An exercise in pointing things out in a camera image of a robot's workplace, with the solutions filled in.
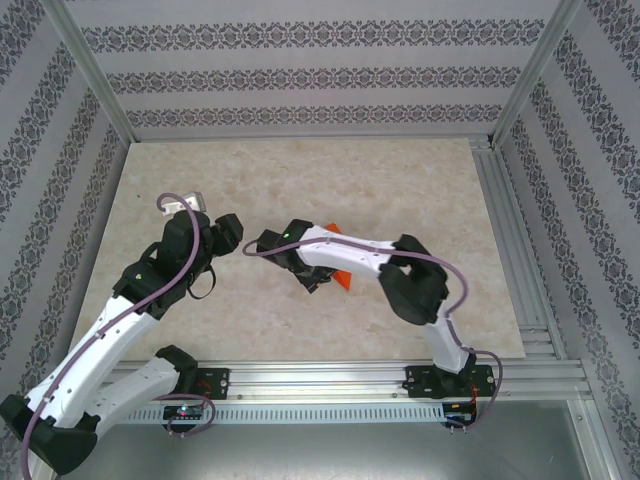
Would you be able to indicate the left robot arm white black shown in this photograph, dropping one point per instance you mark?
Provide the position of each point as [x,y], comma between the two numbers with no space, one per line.
[100,330]

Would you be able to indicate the left camera white bracket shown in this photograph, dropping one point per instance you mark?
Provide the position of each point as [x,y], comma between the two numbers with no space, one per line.
[172,205]

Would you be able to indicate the long aluminium mounting rail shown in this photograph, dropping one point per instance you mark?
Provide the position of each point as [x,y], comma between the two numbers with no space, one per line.
[320,375]

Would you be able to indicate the orange square paper sheet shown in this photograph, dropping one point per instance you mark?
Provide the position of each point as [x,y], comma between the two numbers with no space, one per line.
[344,281]

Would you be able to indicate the aluminium side rails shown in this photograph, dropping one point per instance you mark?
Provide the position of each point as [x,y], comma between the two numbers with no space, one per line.
[502,200]

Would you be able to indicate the small circuit board green light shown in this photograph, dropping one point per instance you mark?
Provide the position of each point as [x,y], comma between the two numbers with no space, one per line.
[184,412]

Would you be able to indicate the aluminium frame post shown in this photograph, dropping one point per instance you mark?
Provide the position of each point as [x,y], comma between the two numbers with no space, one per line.
[595,440]
[531,75]
[92,75]

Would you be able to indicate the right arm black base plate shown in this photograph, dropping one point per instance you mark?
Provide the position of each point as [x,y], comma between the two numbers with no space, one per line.
[425,382]

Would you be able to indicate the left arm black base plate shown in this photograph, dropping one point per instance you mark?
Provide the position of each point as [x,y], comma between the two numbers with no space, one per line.
[215,382]

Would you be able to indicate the grey metal sheet panel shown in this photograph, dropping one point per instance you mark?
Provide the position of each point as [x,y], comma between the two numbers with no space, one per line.
[320,455]

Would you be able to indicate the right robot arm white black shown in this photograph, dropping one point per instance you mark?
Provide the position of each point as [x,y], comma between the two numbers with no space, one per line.
[350,252]

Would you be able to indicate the small circuit board blue light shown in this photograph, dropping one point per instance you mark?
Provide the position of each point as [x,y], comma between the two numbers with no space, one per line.
[457,414]

